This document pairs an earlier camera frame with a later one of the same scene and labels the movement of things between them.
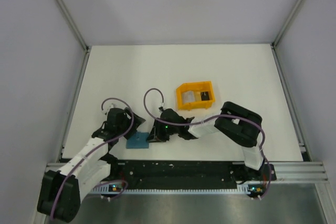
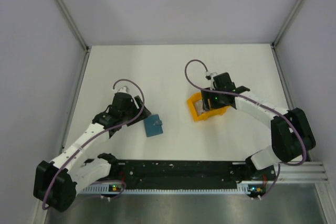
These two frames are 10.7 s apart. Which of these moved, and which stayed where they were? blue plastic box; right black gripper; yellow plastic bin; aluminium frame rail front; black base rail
Moved: right black gripper; yellow plastic bin; blue plastic box
Stayed: aluminium frame rail front; black base rail
